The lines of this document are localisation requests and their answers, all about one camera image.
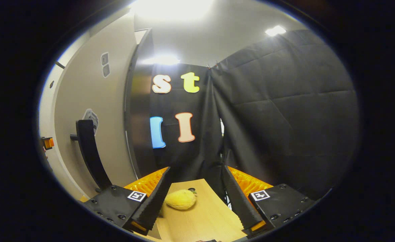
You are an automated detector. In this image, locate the small ceiling light panel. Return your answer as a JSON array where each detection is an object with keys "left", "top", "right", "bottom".
[
  {"left": 264, "top": 25, "right": 287, "bottom": 37},
  {"left": 143, "top": 55, "right": 181, "bottom": 66}
]

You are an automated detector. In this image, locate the grey shoe cabinet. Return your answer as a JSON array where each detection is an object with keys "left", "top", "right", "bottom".
[{"left": 124, "top": 28, "right": 156, "bottom": 179}]

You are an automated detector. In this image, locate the yellow plush toy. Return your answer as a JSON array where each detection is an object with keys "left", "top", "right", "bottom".
[{"left": 164, "top": 189, "right": 198, "bottom": 211}]

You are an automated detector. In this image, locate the grey shoe cabinet door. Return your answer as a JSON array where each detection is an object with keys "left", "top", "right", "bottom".
[
  {"left": 52, "top": 13, "right": 141, "bottom": 199},
  {"left": 38, "top": 30, "right": 92, "bottom": 199}
]

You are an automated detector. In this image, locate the quilted black backdrop cloth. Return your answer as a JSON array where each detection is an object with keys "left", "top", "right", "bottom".
[{"left": 209, "top": 29, "right": 360, "bottom": 201}]

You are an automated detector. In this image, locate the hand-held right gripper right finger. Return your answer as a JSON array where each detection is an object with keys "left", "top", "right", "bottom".
[{"left": 222, "top": 165, "right": 316, "bottom": 237}]

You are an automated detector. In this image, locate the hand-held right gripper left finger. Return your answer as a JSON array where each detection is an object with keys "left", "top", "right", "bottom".
[{"left": 83, "top": 167, "right": 172, "bottom": 235}]

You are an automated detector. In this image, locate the large ceiling light panel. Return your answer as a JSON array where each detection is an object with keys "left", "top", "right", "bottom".
[{"left": 130, "top": 0, "right": 215, "bottom": 21}]

